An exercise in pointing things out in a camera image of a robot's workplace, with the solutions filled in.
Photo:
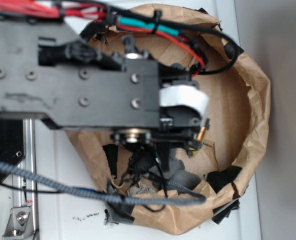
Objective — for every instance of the black gripper white tape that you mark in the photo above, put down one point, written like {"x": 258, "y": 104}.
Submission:
{"x": 184, "y": 118}

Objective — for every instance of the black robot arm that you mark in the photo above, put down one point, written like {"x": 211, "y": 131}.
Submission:
{"x": 48, "y": 72}

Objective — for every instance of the brown paper bag bowl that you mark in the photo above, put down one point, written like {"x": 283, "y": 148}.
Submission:
{"x": 239, "y": 109}

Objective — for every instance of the grey plush elephant toy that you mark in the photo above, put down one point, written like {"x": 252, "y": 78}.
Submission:
{"x": 170, "y": 172}

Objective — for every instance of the crumpled white paper scrap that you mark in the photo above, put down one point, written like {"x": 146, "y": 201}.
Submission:
{"x": 140, "y": 188}

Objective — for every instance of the aluminium rail profile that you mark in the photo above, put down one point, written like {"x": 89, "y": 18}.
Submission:
{"x": 21, "y": 198}

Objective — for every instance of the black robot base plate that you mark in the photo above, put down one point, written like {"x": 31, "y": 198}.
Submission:
{"x": 11, "y": 141}

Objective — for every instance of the metal corner bracket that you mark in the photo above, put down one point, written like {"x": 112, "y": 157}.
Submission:
{"x": 20, "y": 224}

